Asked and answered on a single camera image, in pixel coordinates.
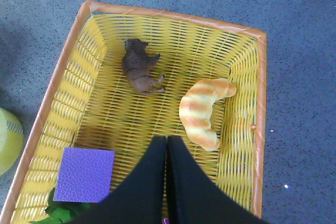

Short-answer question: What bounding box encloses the brown toy bison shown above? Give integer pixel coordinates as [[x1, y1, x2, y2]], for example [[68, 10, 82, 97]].
[[121, 39, 165, 96]]

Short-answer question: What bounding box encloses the toy croissant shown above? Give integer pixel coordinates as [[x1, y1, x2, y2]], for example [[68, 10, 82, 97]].
[[179, 78, 237, 152]]

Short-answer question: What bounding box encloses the green toy leafy vegetable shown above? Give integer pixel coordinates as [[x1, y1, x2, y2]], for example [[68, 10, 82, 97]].
[[29, 187, 91, 223]]

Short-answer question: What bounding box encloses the yellow woven plastic basket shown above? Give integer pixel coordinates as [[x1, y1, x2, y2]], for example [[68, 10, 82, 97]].
[[1, 1, 267, 223]]

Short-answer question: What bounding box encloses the yellow tape roll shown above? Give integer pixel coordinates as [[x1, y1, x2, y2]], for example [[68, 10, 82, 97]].
[[1, 108, 24, 175]]

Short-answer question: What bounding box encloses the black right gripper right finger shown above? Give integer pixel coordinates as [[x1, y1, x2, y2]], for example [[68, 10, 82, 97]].
[[166, 136, 266, 223]]

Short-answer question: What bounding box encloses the purple foam cube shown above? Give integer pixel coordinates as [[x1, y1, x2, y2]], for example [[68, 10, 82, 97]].
[[54, 147, 115, 203]]

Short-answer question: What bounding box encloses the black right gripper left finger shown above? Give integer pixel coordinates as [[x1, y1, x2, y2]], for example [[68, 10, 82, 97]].
[[70, 136, 167, 223]]

